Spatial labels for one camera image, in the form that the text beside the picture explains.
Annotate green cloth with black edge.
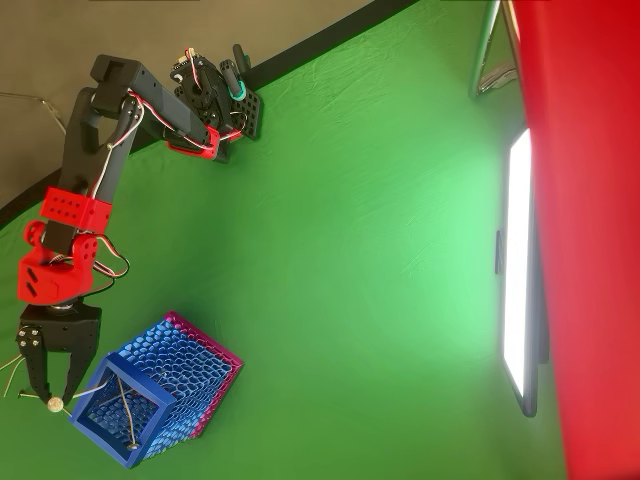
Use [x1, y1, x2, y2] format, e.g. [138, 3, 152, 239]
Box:
[0, 0, 569, 480]

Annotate chrome tubular stand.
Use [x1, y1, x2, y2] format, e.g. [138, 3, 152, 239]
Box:
[467, 0, 524, 101]

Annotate blue and pink mesh basket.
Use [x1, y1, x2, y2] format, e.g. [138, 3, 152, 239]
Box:
[68, 309, 246, 470]

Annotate flat LED light panel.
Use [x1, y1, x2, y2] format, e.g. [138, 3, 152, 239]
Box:
[493, 127, 551, 420]

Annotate grey floor cable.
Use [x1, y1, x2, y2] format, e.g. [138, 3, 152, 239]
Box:
[0, 91, 67, 135]

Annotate black table clamp teal ring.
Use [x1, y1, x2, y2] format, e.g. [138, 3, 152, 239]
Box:
[219, 43, 264, 142]

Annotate blurred red object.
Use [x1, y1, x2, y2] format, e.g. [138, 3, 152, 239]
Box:
[509, 0, 640, 480]

